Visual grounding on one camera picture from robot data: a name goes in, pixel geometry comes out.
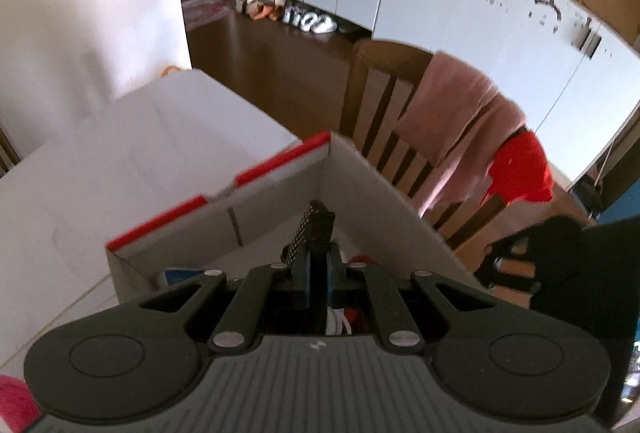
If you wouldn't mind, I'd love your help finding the red patterned rug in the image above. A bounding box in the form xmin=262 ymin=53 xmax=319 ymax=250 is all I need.
xmin=181 ymin=0 xmax=231 ymax=32

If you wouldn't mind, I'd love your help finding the black woven strap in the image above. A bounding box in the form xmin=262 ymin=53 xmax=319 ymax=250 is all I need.
xmin=280 ymin=200 xmax=337 ymax=264

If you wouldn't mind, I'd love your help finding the pink towel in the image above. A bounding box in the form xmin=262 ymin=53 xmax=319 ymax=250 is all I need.
xmin=395 ymin=51 xmax=528 ymax=214

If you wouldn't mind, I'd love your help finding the pink plush toy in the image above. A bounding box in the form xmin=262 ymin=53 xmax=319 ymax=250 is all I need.
xmin=0 ymin=375 xmax=42 ymax=433

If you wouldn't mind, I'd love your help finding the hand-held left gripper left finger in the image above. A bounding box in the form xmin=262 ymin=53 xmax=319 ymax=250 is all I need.
xmin=137 ymin=243 xmax=315 ymax=355

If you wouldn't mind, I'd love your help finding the red garment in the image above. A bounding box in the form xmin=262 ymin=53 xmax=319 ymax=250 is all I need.
xmin=487 ymin=129 xmax=555 ymax=206

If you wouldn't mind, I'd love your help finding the wooden dining chair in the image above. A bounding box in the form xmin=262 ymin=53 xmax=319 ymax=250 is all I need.
xmin=339 ymin=38 xmax=512 ymax=252

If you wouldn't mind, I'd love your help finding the row of shoes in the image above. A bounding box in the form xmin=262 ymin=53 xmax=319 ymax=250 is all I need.
xmin=234 ymin=0 xmax=362 ymax=36

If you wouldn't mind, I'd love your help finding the red and white cardboard box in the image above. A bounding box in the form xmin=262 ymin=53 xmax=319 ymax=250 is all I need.
xmin=105 ymin=130 xmax=493 ymax=310

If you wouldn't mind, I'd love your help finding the person's right hand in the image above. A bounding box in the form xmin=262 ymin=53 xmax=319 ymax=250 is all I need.
xmin=474 ymin=215 xmax=586 ymax=297

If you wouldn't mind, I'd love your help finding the person's dark clothing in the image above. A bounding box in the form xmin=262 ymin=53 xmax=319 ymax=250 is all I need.
xmin=530 ymin=213 xmax=640 ymax=430

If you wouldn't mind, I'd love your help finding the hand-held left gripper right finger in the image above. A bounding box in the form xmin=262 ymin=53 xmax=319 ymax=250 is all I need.
xmin=324 ymin=240 xmax=498 ymax=355

